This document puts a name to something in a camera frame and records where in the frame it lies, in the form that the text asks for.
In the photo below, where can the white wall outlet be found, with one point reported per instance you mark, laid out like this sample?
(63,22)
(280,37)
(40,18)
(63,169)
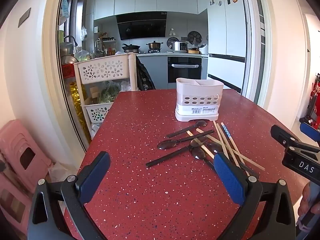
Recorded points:
(96,30)

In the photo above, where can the black wok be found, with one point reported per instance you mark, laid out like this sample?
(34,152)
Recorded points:
(131,47)

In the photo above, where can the blue and white carton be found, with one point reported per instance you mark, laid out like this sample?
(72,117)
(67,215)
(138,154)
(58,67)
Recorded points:
(65,6)

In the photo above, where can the steel cooking pot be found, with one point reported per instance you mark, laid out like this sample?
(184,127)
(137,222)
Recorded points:
(154,45)

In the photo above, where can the gold foil bag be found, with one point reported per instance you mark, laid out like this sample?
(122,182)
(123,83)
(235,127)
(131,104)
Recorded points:
(77,105)

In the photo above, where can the pink plastic stool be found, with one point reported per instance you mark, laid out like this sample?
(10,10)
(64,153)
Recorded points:
(15,140)
(10,205)

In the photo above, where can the red plastic basket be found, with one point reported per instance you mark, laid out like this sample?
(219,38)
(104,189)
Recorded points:
(68,71)

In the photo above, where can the steel basin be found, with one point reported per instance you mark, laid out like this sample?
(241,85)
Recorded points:
(67,48)

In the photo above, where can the white plastic utensil holder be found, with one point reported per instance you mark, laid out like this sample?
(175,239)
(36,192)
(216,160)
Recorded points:
(197,110)

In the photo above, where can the dark clear plastic spoon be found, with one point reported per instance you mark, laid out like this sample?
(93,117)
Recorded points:
(198,153)
(214,148)
(167,157)
(166,145)
(185,130)

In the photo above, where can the black built-in oven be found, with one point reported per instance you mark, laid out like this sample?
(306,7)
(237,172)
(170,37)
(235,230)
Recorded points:
(185,73)

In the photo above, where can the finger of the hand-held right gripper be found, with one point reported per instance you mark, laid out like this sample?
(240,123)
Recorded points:
(281,133)
(311,130)

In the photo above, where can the black kitchen faucet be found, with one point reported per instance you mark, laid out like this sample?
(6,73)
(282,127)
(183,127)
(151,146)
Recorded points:
(70,37)

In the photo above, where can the sliding glass door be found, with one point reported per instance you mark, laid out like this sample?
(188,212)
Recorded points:
(255,42)

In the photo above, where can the black range hood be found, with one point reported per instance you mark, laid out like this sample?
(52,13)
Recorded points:
(142,27)

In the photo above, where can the steel bowl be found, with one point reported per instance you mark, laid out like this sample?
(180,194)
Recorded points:
(68,59)

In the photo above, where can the white plastic bag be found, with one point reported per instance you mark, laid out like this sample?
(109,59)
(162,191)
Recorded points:
(58,172)

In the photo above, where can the white refrigerator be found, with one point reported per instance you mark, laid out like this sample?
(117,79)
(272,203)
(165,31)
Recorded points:
(225,30)

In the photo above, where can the spice rack with bottles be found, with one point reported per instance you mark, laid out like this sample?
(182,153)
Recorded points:
(106,48)

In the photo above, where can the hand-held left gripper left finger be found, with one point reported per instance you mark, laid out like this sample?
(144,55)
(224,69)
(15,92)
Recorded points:
(96,177)

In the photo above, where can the green leafy vegetables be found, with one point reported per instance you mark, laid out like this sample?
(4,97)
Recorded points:
(108,92)

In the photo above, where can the white countertop appliance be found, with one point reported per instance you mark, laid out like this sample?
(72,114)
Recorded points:
(203,49)

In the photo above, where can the black upright vacuum cleaner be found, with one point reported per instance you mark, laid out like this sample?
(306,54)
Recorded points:
(312,107)

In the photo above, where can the large round black tray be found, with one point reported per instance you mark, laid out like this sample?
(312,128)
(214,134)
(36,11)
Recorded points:
(194,37)

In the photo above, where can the gas hob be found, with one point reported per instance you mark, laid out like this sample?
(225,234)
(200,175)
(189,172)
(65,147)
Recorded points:
(155,50)

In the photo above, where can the silver rice cooker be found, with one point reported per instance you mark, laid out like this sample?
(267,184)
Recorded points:
(180,47)

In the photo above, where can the blue patterned chopstick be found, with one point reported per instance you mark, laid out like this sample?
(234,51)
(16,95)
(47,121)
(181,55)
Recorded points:
(226,130)

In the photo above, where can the small round black tray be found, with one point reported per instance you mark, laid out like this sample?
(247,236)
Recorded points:
(172,41)

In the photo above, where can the white upper kitchen cabinets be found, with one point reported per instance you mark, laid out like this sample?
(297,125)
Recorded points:
(145,2)

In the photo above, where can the hanging clear plastic bag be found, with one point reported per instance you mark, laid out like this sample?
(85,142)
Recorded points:
(83,33)

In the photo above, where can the white wall hook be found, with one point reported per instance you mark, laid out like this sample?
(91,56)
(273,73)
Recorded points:
(171,32)

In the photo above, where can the person's right hand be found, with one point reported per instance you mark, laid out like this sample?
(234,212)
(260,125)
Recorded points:
(304,202)

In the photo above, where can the grey wall plate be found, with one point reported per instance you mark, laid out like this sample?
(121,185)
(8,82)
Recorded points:
(24,17)

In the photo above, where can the black plastic bag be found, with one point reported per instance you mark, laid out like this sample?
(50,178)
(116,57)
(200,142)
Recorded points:
(143,77)

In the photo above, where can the white flower-cutout storage cart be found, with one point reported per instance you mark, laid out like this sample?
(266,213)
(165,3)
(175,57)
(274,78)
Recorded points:
(105,68)

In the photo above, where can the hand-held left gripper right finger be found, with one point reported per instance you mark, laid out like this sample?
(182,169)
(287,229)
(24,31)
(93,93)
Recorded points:
(228,177)

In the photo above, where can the grey kitchen counter cabinet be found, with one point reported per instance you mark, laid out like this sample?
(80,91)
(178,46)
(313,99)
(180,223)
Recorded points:
(157,72)

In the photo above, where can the red hanging decoration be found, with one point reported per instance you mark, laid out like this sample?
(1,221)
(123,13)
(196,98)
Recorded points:
(317,87)

